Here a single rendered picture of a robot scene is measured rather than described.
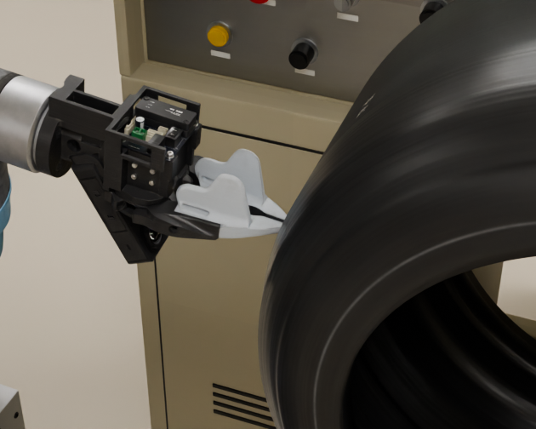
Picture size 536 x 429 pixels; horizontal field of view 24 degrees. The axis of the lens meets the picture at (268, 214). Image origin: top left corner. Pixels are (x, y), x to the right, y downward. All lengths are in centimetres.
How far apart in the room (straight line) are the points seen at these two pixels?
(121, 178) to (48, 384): 166
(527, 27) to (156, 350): 144
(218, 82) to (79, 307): 108
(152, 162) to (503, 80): 31
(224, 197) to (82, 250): 197
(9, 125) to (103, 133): 8
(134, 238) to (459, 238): 36
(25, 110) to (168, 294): 108
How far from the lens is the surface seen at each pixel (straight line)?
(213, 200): 99
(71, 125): 102
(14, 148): 104
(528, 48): 82
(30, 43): 375
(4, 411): 168
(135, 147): 99
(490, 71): 81
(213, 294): 203
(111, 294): 282
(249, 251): 194
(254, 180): 101
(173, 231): 100
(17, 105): 104
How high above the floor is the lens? 188
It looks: 38 degrees down
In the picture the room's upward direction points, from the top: straight up
